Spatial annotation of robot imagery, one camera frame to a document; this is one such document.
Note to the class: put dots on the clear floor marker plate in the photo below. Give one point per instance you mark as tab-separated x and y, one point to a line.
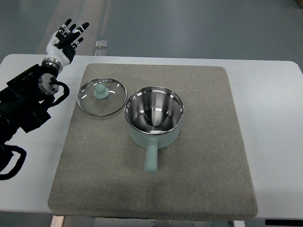
101	44

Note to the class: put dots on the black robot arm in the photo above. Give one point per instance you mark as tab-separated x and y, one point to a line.
24	103

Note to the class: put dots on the black label strip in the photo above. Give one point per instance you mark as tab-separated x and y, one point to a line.
276	222

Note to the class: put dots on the glass lid green knob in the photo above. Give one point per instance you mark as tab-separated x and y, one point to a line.
102	97

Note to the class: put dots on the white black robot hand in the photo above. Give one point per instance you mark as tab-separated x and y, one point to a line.
64	42

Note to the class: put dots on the mint green saucepan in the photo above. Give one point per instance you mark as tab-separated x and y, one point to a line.
154	116

